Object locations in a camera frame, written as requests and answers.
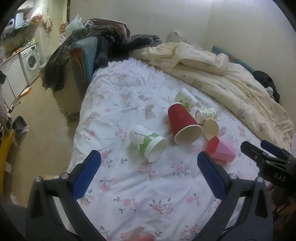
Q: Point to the white floral paper cup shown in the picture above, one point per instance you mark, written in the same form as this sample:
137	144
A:
211	129

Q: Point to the teal pillow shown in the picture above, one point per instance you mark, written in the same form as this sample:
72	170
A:
233	58

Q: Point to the small white green-dotted cup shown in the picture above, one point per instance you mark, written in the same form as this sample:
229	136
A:
206	115

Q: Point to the small white tube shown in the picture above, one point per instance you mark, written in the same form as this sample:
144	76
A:
129	109

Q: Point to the grey floor bin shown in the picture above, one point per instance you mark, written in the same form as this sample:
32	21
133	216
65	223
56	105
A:
20	124

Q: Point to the white wall appliance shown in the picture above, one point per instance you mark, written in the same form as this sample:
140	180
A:
18	19

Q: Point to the cream bear-print duvet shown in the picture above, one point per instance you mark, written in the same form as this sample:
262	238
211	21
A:
231	81

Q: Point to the white washing machine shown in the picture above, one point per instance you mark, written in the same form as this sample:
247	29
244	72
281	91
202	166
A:
30	60

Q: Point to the white crumpled pillow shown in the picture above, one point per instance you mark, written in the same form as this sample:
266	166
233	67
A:
178	36

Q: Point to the red ribbed paper cup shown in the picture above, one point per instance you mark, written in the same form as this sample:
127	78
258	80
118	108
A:
182	127

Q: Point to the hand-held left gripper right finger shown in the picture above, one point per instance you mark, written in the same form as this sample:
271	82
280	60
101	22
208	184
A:
211	176

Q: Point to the pink faceted plastic cup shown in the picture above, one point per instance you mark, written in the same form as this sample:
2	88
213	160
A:
220	150

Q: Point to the white plastic bag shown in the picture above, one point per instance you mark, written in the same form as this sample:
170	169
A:
74	25

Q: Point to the white kitchen cabinet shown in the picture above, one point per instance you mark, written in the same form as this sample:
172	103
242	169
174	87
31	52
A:
12	76

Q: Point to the beige armchair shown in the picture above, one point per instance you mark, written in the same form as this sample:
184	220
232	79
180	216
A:
69	95

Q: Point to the hanging beige cloth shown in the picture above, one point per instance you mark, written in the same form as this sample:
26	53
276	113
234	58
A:
47	23

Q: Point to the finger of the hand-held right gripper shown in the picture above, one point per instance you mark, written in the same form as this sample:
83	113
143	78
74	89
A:
252	151
271	146

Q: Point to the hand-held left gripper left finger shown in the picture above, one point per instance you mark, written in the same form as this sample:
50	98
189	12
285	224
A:
86	176

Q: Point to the large white green-print paper cup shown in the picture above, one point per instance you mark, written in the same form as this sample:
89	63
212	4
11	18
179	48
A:
148	143

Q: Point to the yellow stool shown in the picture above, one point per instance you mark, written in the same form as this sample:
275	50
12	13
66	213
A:
5	153

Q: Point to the person's right hand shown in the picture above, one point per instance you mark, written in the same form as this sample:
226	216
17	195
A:
278	206

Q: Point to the black garment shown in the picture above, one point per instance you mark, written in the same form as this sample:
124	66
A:
266	83

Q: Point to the grey folded clothing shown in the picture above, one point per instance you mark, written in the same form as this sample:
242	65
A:
144	41

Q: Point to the pile of dark clothes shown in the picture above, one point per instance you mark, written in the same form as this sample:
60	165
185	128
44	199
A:
92	39

